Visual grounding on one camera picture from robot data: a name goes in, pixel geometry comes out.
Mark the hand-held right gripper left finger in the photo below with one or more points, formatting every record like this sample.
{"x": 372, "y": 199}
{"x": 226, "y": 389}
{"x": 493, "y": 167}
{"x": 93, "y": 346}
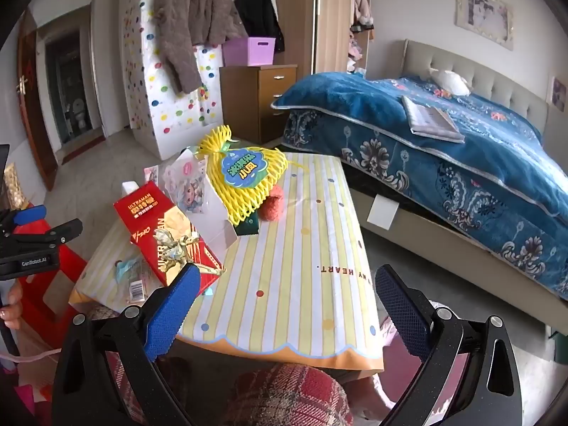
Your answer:
{"x": 175, "y": 315}

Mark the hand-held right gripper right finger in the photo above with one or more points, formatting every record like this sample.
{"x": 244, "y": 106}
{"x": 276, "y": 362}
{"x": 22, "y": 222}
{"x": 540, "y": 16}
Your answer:
{"x": 399, "y": 306}

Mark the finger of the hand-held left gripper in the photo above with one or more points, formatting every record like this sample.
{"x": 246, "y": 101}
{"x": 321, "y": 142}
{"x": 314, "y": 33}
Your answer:
{"x": 29, "y": 215}
{"x": 62, "y": 233}

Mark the clear plastic wrapper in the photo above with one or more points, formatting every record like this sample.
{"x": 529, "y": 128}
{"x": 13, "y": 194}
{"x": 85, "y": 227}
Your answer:
{"x": 133, "y": 286}

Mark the red and gold card box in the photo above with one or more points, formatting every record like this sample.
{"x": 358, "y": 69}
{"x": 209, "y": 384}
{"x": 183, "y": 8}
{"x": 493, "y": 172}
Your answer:
{"x": 159, "y": 230}

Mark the white paper bag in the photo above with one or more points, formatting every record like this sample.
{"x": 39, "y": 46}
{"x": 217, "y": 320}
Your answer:
{"x": 213, "y": 226}

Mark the pink plastic bag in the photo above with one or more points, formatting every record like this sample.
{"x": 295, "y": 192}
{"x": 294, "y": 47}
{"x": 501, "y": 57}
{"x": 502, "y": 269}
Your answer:
{"x": 370, "y": 401}

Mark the small cartoon print card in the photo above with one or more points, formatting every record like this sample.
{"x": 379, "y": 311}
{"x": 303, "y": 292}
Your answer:
{"x": 151, "y": 174}

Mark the green foil packet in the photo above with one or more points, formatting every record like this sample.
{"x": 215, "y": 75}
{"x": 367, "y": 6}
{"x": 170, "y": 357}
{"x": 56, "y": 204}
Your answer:
{"x": 247, "y": 227}

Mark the clear cartoon sticker packet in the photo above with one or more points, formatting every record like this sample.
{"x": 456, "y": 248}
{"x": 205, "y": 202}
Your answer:
{"x": 191, "y": 193}

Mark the yellow foam fruit net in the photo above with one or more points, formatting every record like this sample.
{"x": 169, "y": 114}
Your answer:
{"x": 239, "y": 204}

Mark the orange fuzzy cloth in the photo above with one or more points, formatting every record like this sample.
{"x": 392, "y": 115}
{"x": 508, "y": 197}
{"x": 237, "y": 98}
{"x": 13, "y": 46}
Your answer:
{"x": 271, "y": 206}

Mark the person's left hand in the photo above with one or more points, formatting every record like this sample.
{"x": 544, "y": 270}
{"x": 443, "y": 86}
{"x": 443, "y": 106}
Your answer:
{"x": 9, "y": 301}

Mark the person's left leg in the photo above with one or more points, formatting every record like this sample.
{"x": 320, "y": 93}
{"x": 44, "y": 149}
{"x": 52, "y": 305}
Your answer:
{"x": 120, "y": 370}

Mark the person's leg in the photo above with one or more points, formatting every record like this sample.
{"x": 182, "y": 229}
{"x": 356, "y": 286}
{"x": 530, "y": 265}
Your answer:
{"x": 120, "y": 370}
{"x": 288, "y": 395}

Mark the white paper tag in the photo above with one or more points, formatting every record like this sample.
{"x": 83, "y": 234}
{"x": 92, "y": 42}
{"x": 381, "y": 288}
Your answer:
{"x": 382, "y": 213}

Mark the dark wooden door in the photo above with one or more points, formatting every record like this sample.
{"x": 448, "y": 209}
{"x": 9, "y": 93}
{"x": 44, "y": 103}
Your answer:
{"x": 37, "y": 111}

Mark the white toilet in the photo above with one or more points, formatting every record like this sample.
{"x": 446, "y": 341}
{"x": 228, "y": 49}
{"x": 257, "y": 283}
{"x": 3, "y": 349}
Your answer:
{"x": 80, "y": 113}

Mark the yellow striped dotted tablecloth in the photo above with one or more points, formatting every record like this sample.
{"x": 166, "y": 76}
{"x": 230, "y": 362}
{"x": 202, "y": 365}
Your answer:
{"x": 288, "y": 275}

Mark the person's right leg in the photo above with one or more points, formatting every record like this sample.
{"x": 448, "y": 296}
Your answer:
{"x": 288, "y": 395}

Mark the white polka dot cabinet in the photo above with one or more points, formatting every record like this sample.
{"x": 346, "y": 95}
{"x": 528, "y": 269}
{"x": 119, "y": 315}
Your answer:
{"x": 177, "y": 120}

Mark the folded grey cloth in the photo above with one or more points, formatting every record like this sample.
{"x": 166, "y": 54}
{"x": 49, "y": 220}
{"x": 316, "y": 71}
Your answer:
{"x": 430, "y": 120}

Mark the bed with blue blanket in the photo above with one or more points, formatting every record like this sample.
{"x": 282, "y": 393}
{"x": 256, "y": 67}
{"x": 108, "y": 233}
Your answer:
{"x": 377, "y": 111}

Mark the wooden drawer cabinet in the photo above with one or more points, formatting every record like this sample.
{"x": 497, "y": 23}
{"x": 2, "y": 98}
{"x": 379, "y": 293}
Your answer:
{"x": 248, "y": 102}

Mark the white plush toy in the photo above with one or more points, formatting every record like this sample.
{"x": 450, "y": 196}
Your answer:
{"x": 452, "y": 82}

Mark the brown quilted coat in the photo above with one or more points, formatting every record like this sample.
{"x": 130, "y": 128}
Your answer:
{"x": 186, "y": 22}

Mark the pile of folded clothes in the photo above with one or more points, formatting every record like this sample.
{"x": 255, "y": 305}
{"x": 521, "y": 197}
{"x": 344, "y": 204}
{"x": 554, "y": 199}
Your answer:
{"x": 357, "y": 51}

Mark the purple plastic basket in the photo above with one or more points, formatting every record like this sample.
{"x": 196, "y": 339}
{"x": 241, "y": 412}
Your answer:
{"x": 248, "y": 53}

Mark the wooden wardrobe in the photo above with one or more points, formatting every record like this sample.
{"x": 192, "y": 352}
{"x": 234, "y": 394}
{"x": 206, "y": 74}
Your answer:
{"x": 333, "y": 17}

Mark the black coat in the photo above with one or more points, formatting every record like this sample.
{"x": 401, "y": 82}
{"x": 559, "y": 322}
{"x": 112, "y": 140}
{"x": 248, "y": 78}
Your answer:
{"x": 259, "y": 9}

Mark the pink hanging clothes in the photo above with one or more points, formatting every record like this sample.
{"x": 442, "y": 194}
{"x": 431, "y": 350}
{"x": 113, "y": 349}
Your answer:
{"x": 360, "y": 2}

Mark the beige upholstered bed frame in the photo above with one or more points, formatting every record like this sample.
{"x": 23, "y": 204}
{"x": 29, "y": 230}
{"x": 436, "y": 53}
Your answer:
{"x": 488, "y": 80}

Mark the small wall picture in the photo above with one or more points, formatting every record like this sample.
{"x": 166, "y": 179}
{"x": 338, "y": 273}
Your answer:
{"x": 560, "y": 93}

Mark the large framed wall poster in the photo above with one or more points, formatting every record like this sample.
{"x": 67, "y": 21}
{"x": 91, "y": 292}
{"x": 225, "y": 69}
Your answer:
{"x": 486, "y": 13}

